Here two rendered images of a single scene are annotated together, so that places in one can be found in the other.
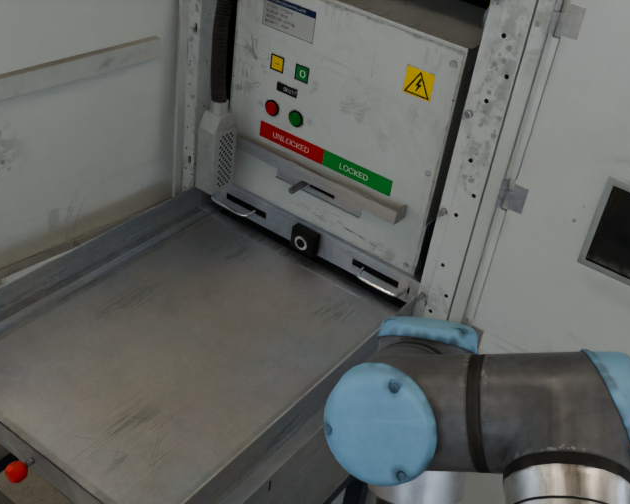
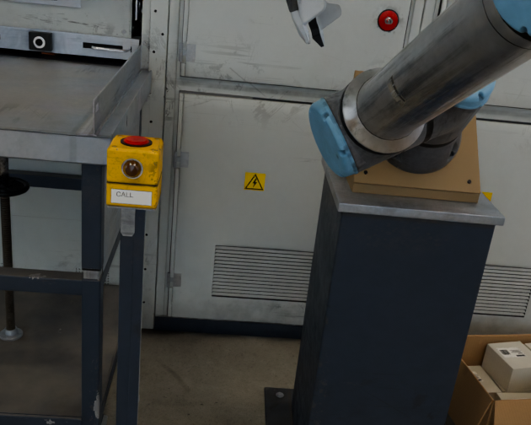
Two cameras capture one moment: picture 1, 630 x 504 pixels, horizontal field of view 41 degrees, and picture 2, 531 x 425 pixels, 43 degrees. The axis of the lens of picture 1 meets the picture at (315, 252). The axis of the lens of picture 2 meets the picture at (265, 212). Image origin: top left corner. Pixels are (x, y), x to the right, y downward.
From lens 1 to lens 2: 1.00 m
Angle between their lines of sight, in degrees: 34
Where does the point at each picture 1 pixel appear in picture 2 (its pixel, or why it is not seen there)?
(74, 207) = not seen: outside the picture
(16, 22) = not seen: outside the picture
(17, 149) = not seen: outside the picture
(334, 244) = (65, 36)
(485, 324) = (195, 39)
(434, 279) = (152, 24)
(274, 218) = (8, 35)
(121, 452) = (13, 116)
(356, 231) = (80, 20)
